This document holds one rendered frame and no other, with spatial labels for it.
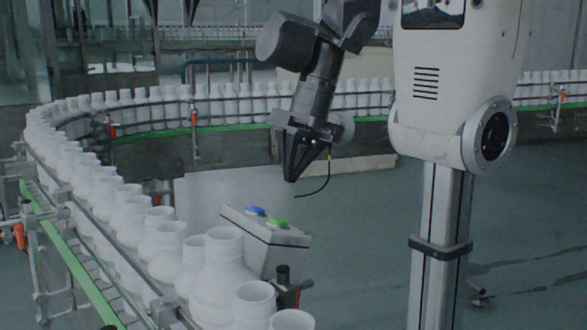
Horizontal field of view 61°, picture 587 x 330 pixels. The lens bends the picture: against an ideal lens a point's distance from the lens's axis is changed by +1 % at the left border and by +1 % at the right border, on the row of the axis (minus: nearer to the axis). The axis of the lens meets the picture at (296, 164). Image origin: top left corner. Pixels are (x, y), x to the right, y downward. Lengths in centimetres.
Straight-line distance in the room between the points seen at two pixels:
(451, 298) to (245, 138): 117
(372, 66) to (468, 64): 383
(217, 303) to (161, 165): 152
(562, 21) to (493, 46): 579
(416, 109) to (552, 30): 567
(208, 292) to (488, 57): 66
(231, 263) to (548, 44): 626
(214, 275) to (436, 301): 73
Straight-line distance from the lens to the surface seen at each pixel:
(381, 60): 479
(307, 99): 69
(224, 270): 48
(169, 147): 198
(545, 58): 661
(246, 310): 44
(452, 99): 95
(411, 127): 102
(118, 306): 78
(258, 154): 206
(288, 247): 70
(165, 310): 53
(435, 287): 113
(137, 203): 72
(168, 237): 58
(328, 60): 69
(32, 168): 129
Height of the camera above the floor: 139
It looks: 16 degrees down
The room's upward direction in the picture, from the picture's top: straight up
